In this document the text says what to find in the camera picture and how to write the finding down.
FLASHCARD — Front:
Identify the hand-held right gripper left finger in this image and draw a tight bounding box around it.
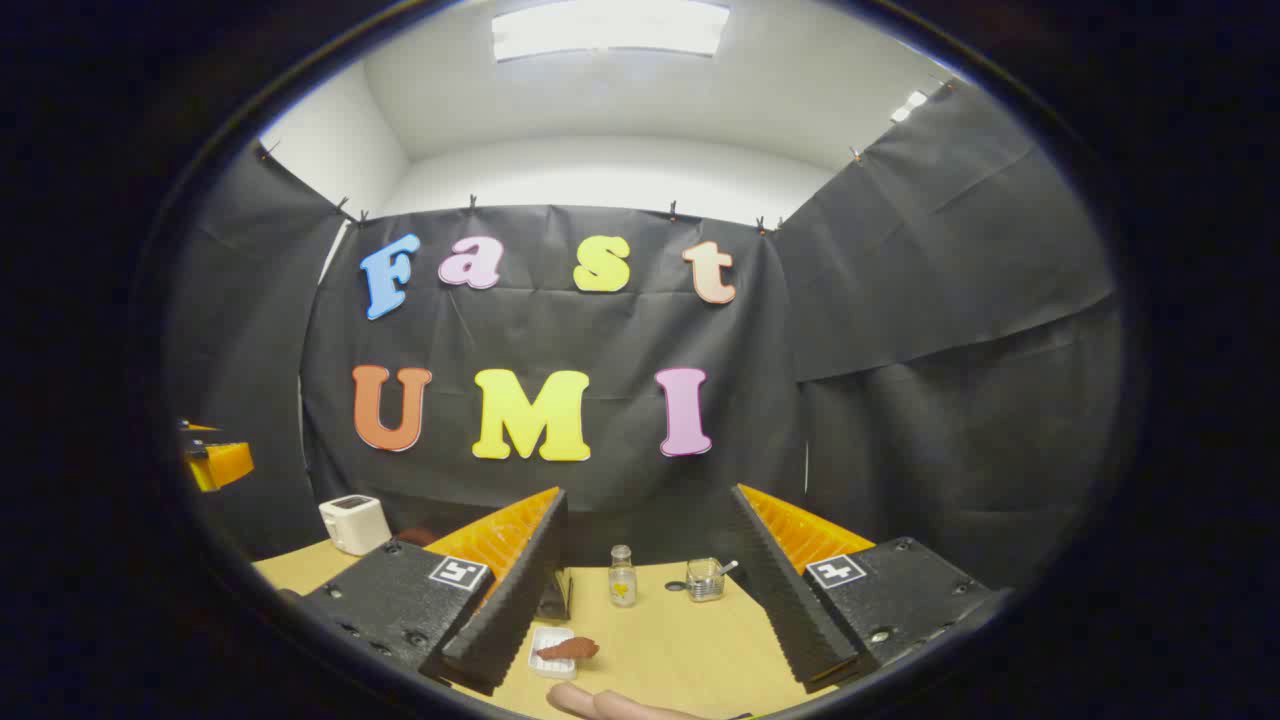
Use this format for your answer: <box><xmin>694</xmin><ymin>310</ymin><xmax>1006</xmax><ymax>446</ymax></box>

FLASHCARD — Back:
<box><xmin>297</xmin><ymin>486</ymin><xmax>571</xmax><ymax>698</ymax></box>

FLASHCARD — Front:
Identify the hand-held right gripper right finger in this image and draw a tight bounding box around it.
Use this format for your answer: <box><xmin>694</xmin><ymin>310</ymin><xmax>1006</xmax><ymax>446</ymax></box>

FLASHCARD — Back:
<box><xmin>728</xmin><ymin>483</ymin><xmax>996</xmax><ymax>696</ymax></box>

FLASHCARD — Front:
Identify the white ribbed tray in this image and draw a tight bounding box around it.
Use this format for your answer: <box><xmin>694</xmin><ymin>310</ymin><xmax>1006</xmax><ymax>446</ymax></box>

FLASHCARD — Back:
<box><xmin>528</xmin><ymin>626</ymin><xmax>579</xmax><ymax>681</ymax></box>

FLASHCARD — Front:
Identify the clear glass bottle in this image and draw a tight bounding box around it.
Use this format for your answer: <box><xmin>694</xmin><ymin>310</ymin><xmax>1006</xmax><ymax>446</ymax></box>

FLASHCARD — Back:
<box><xmin>609</xmin><ymin>545</ymin><xmax>639</xmax><ymax>608</ymax></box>

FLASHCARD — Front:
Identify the white toaster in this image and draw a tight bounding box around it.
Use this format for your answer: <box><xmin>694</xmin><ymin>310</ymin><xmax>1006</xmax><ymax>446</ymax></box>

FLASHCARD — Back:
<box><xmin>318</xmin><ymin>494</ymin><xmax>393</xmax><ymax>557</ymax></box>

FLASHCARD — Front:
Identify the large ceiling light panel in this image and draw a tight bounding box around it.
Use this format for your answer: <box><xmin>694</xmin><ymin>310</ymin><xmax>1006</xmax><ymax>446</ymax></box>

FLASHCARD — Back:
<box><xmin>490</xmin><ymin>0</ymin><xmax>731</xmax><ymax>63</ymax></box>

